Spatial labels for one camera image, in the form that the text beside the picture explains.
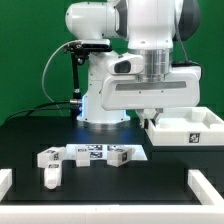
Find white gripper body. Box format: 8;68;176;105
101;65;201;110

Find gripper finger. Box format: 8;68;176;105
138;109;149;129
151;108;163;124

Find white square table top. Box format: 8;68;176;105
146;107;224;146

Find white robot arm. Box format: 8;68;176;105
65;0;201;129

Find white sheet with tags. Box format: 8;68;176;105
64;144;147;161

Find white obstacle fence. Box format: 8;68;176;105
0;170;224;224

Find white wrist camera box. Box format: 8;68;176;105
106;53;143;75

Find black camera stand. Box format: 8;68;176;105
63;39;112;117

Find grey cable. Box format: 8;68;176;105
41;39;82;105

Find black cables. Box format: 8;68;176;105
3;100;82;125

